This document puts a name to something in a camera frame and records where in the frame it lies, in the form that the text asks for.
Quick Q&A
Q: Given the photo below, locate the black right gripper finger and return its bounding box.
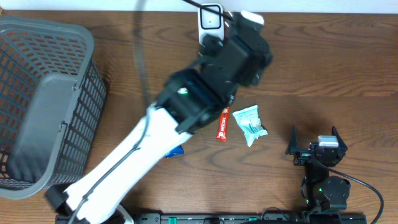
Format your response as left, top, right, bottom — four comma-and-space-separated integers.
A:
285, 126, 298, 155
331, 126, 348, 152

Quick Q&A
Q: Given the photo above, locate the green wet wipes pack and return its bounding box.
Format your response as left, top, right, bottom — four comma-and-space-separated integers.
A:
233, 105, 268, 147

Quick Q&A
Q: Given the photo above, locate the red Nescafe coffee stick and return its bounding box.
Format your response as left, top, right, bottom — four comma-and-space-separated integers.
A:
216, 107, 230, 142

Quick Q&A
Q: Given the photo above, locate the blue Oreo cookie pack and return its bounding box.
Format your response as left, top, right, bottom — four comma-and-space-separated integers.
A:
165, 146, 184, 158

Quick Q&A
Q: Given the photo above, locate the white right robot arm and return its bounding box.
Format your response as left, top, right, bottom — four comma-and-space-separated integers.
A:
286, 127, 351, 213

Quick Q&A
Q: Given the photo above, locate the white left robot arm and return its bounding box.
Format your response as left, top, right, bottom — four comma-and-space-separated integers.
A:
45, 11, 272, 223

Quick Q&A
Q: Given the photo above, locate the grey plastic basket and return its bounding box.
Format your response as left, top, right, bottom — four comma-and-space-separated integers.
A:
1, 16, 108, 200

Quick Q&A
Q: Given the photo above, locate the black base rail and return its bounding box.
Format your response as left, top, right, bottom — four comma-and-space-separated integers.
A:
55, 212, 368, 224

